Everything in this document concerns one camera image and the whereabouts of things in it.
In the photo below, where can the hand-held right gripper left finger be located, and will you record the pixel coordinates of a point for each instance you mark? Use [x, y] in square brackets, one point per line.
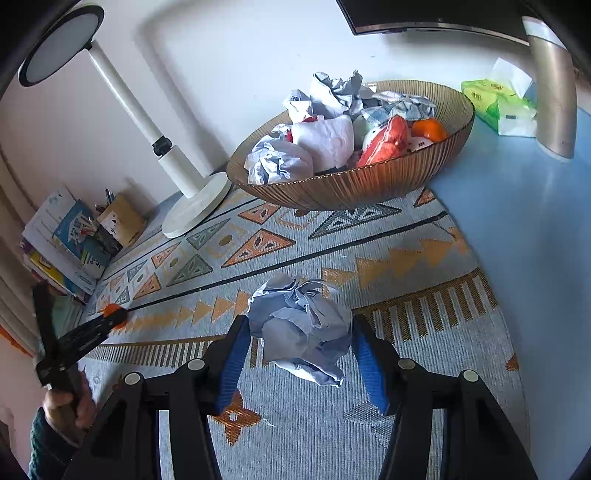
[231, 364]

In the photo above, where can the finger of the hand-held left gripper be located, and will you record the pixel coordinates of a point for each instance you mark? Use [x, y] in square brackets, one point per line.
[92, 334]

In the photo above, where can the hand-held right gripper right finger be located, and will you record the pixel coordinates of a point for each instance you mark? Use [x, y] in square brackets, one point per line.
[369, 369]

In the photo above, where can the orange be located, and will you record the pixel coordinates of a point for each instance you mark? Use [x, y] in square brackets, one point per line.
[111, 310]
[429, 129]

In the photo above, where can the blue-grey paper ball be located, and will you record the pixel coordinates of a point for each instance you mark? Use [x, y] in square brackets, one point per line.
[300, 332]
[277, 161]

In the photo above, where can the white paper ball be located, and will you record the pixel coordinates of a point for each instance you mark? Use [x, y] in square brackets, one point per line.
[328, 138]

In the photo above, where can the checked paper ball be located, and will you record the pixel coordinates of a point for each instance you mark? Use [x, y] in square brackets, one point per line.
[401, 108]

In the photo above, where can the small paper ball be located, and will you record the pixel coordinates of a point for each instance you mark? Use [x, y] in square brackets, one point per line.
[300, 106]

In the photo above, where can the grey paper ball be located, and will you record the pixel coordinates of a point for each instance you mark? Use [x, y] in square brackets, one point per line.
[332, 94]

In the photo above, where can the person's left forearm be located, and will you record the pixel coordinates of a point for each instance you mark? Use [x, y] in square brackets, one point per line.
[46, 452]

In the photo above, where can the person's left hand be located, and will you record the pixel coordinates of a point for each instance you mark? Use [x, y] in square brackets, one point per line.
[85, 410]

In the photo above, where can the teal flat book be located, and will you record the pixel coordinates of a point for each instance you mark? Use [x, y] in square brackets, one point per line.
[69, 309]

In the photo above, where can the stack of books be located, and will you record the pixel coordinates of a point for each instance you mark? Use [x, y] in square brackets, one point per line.
[69, 240]

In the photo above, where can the beige curtain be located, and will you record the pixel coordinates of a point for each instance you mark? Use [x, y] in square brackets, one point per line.
[11, 240]

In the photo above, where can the cardboard pen holder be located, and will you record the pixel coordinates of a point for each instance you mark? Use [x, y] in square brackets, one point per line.
[122, 221]

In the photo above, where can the patterned woven mat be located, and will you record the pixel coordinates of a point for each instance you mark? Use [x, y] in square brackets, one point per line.
[300, 249]

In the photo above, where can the bundle of pens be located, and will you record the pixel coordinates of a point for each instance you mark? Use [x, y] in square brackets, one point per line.
[107, 197]

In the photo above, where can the white desk lamp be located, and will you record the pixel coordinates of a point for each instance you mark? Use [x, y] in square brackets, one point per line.
[175, 166]

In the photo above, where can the green tissue pack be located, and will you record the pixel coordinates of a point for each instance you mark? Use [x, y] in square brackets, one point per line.
[489, 101]

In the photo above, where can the golden monitor stand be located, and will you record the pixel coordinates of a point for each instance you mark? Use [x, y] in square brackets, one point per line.
[554, 92]

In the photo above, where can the black monitor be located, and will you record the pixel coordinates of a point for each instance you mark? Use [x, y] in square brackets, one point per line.
[415, 14]

